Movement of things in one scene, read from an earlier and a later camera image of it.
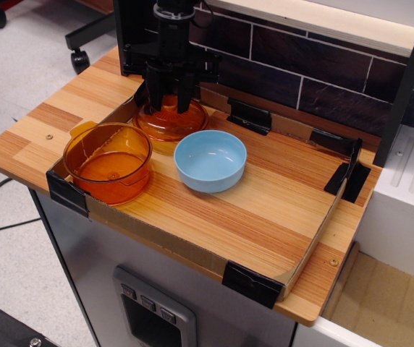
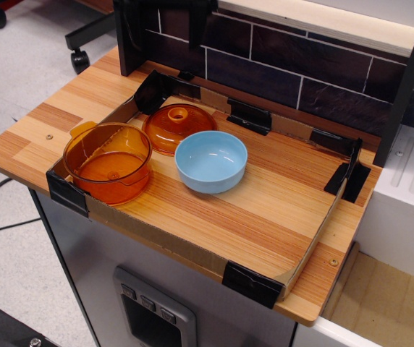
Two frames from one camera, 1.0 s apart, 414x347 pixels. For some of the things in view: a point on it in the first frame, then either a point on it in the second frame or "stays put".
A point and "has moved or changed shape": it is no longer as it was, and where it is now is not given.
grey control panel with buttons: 152,316 stays put
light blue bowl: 210,161 stays put
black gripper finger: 186,84 to 199,9
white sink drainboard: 411,170 stays put
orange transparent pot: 108,162 stays put
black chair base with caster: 79,58 stays put
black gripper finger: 155,82 to 134,11
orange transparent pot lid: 163,129 has moved or changed shape
